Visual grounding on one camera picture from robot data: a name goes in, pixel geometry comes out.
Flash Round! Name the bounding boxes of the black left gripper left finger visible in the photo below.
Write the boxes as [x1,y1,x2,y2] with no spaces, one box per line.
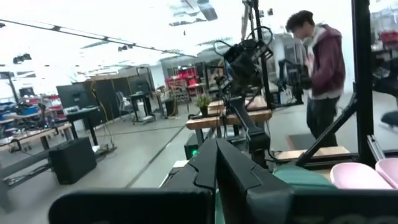
[48,138,218,224]

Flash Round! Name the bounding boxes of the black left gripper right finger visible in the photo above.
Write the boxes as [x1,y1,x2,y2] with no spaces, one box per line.
[216,138,398,224]

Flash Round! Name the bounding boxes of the pale pink slide sandal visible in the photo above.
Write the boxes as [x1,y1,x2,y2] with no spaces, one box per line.
[374,157,398,190]
[329,161,395,190]

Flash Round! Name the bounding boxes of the black power box green light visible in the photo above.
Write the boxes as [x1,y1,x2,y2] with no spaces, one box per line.
[183,133,200,160]

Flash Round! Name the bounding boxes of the wooden background work table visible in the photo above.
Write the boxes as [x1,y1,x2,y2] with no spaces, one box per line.
[185,96,274,147]

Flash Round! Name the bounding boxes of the small potted green plant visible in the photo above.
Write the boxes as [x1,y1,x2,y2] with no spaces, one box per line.
[195,94,213,118]

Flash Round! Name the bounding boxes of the black desk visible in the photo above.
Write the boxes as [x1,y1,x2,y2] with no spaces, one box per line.
[63,105,103,147]
[128,91,157,124]

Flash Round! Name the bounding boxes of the black box on floor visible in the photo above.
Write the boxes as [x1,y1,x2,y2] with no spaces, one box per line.
[49,136,98,185]

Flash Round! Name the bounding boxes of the red storage bin rack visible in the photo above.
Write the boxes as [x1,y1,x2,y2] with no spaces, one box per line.
[164,67,200,105]

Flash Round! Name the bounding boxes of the black partition panel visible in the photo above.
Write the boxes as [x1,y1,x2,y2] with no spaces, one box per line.
[55,75,154,121]

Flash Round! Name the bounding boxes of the person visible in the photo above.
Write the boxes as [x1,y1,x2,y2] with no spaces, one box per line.
[285,9,346,147]

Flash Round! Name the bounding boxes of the long wooden workbench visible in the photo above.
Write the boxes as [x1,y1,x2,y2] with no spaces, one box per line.
[0,123,73,153]

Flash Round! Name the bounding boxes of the yellow cable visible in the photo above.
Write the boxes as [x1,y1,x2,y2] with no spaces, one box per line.
[90,81,116,150]

